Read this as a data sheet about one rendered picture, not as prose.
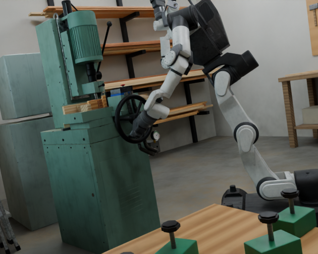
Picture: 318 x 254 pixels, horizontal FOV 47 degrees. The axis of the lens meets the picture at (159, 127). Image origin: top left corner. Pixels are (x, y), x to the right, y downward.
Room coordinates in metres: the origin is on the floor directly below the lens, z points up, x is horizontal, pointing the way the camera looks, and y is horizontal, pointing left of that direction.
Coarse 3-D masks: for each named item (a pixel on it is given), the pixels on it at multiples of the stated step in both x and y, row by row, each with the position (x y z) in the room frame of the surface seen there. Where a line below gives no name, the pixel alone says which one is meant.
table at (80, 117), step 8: (80, 112) 2.07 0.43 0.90; (88, 112) 2.10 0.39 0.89; (96, 112) 2.14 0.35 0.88; (104, 112) 2.18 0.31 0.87; (112, 112) 2.20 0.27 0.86; (120, 112) 2.15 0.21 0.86; (128, 112) 2.18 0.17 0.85; (64, 120) 2.20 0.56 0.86; (72, 120) 2.14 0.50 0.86; (80, 120) 2.08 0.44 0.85; (88, 120) 2.09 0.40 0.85
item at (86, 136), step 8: (96, 128) 2.12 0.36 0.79; (104, 128) 2.16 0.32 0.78; (112, 128) 2.20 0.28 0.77; (128, 128) 2.29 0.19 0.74; (48, 136) 2.40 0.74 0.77; (56, 136) 2.33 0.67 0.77; (64, 136) 2.26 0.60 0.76; (72, 136) 2.20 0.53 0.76; (80, 136) 2.13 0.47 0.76; (88, 136) 2.08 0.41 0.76; (96, 136) 2.11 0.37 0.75; (104, 136) 2.15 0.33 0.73; (112, 136) 2.19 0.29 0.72; (48, 144) 2.42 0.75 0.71; (56, 144) 2.35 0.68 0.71; (64, 144) 2.29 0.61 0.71
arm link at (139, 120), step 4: (140, 116) 1.87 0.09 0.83; (136, 120) 1.95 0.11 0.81; (140, 120) 1.87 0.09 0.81; (136, 124) 1.93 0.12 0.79; (140, 124) 1.88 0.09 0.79; (144, 124) 1.87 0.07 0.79; (148, 124) 1.87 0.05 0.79; (152, 124) 1.90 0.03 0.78; (136, 128) 1.91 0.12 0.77; (140, 128) 1.90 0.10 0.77; (144, 128) 1.91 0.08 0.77; (132, 132) 1.93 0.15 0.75; (136, 132) 1.92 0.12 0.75; (140, 132) 1.92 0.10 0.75; (136, 136) 1.92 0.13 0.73; (140, 136) 1.92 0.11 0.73
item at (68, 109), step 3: (69, 105) 2.21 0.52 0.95; (72, 105) 2.23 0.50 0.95; (75, 105) 2.24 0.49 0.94; (63, 108) 2.19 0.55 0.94; (66, 108) 2.20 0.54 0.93; (69, 108) 2.21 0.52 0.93; (72, 108) 2.23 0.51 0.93; (75, 108) 2.24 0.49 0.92; (63, 111) 2.20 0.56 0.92; (66, 111) 2.19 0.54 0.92; (69, 111) 2.21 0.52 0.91; (72, 111) 2.22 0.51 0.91; (75, 111) 2.24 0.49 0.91
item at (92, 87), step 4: (84, 84) 2.36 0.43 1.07; (88, 84) 2.33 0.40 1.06; (92, 84) 2.29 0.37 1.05; (96, 84) 2.30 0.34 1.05; (100, 84) 2.32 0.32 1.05; (84, 88) 2.36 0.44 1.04; (88, 88) 2.33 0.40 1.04; (92, 88) 2.30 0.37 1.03; (96, 88) 2.30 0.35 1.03; (100, 88) 2.32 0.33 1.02; (84, 92) 2.37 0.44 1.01; (88, 92) 2.34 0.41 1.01; (92, 92) 2.31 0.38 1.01; (96, 92) 2.30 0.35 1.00
